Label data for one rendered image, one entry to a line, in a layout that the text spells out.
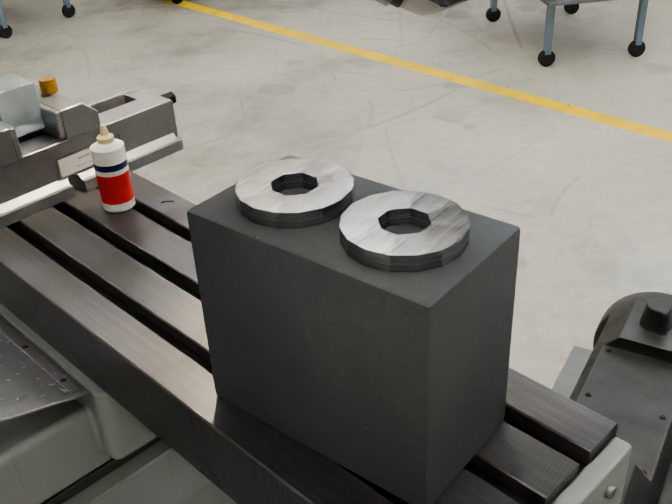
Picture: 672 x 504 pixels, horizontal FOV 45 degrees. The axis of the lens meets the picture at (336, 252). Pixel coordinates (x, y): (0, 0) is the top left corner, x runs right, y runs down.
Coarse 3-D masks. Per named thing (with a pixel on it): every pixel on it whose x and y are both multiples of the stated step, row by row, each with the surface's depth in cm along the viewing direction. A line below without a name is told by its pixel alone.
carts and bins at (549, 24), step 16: (0, 0) 463; (64, 0) 499; (496, 0) 451; (544, 0) 382; (560, 0) 379; (576, 0) 379; (592, 0) 380; (608, 0) 381; (640, 0) 387; (0, 16) 466; (496, 16) 456; (640, 16) 389; (0, 32) 469; (640, 32) 393; (544, 48) 390; (640, 48) 398; (544, 64) 393
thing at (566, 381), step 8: (576, 352) 152; (584, 352) 152; (568, 360) 150; (576, 360) 150; (584, 360) 150; (568, 368) 149; (576, 368) 149; (560, 376) 147; (568, 376) 147; (576, 376) 147; (560, 384) 145; (568, 384) 145; (560, 392) 143; (568, 392) 143
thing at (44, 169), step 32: (96, 96) 116; (128, 96) 116; (160, 96) 115; (0, 128) 97; (96, 128) 106; (128, 128) 110; (160, 128) 114; (0, 160) 97; (32, 160) 101; (64, 160) 104; (128, 160) 110; (0, 192) 99; (32, 192) 102; (64, 192) 104; (0, 224) 99
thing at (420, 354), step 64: (256, 192) 61; (320, 192) 61; (384, 192) 63; (256, 256) 59; (320, 256) 56; (384, 256) 53; (448, 256) 54; (512, 256) 58; (256, 320) 62; (320, 320) 57; (384, 320) 53; (448, 320) 53; (512, 320) 62; (256, 384) 67; (320, 384) 61; (384, 384) 56; (448, 384) 56; (320, 448) 65; (384, 448) 59; (448, 448) 59
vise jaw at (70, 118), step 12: (48, 96) 106; (60, 96) 105; (48, 108) 102; (60, 108) 102; (72, 108) 102; (84, 108) 103; (48, 120) 103; (60, 120) 102; (72, 120) 103; (84, 120) 104; (96, 120) 105; (48, 132) 104; (60, 132) 102; (72, 132) 103; (84, 132) 105
